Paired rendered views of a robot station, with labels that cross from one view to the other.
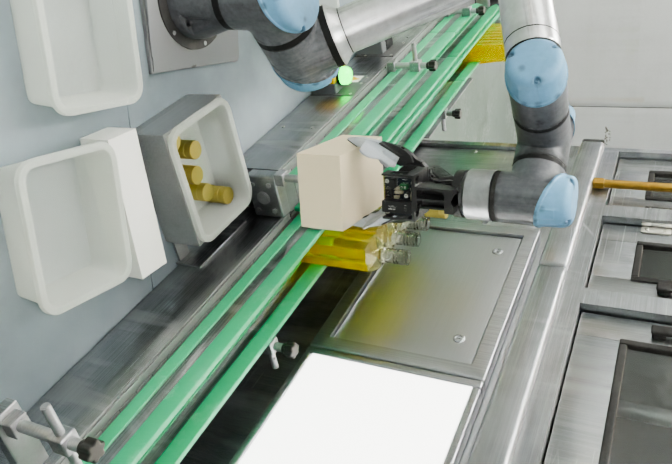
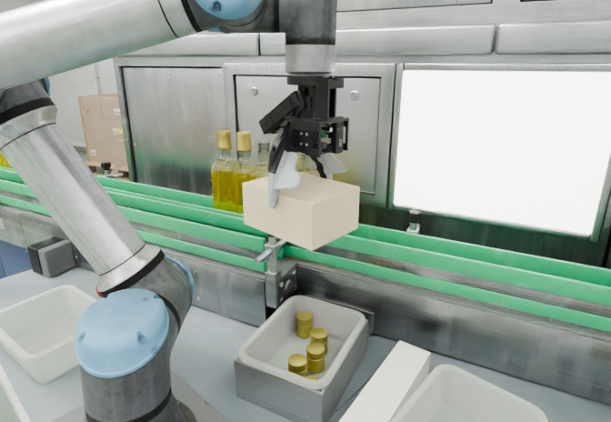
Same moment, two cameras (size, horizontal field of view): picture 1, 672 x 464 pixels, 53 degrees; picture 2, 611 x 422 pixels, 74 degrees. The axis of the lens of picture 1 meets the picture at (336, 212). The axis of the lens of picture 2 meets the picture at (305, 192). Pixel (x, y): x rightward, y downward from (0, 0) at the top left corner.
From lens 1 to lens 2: 0.61 m
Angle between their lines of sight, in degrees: 28
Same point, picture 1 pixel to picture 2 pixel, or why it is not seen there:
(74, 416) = (572, 352)
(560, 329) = not seen: hidden behind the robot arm
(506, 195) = (323, 25)
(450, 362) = (382, 94)
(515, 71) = not seen: outside the picture
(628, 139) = not seen: hidden behind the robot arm
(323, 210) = (347, 209)
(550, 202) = not seen: outside the picture
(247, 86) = (181, 344)
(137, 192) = (381, 392)
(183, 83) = (228, 405)
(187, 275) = (385, 320)
